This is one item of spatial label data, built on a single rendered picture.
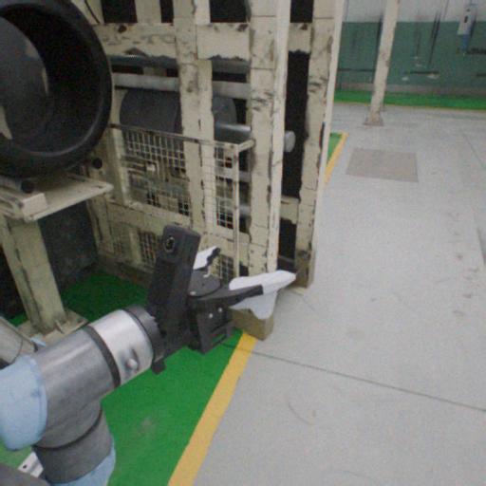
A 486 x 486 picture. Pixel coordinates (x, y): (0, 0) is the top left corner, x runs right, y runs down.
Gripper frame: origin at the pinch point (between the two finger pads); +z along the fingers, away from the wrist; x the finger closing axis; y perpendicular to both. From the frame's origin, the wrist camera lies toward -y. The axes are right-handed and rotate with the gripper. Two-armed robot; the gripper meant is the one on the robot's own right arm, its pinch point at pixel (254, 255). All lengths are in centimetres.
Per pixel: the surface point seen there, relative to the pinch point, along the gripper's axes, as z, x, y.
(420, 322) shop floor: 140, -25, 104
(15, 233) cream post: -2, -142, 28
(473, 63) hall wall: 944, -260, 9
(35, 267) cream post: 2, -146, 47
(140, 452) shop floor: -3, -67, 98
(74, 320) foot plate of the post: 12, -152, 85
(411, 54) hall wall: 890, -370, -20
